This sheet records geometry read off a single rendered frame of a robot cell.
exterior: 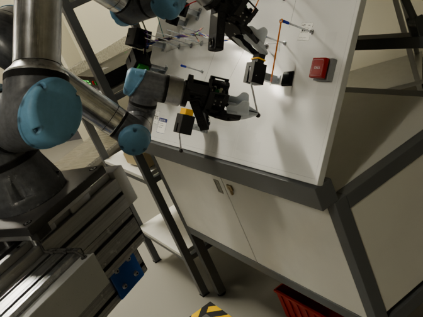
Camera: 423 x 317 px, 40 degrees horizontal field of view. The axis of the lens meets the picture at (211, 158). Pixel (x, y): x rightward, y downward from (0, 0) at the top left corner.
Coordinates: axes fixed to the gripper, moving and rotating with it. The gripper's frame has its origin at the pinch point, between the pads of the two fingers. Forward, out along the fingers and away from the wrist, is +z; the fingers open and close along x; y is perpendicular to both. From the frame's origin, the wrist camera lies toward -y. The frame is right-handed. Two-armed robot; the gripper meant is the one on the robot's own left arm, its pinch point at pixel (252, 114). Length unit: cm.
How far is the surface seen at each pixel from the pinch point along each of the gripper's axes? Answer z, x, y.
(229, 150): -0.7, 4.9, -19.1
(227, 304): 30, 20, -124
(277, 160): 7.7, -12.1, -3.6
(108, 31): -54, 346, -212
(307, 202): 14.4, -25.8, -3.3
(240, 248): 18, 8, -68
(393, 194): 38.4, -19.0, -0.8
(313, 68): 8.6, -4.6, 21.5
